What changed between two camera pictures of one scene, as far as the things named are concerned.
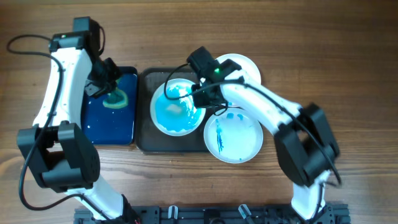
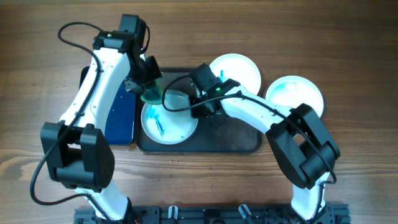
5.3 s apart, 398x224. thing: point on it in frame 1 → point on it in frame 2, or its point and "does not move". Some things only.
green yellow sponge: [117, 98] → [153, 95]
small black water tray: [111, 117] does not move
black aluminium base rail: [333, 214] does not move
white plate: [234, 136] → [168, 127]
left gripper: [115, 73] → [153, 66]
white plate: [249, 70] does not move
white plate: [172, 110] → [291, 91]
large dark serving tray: [150, 139] does not move
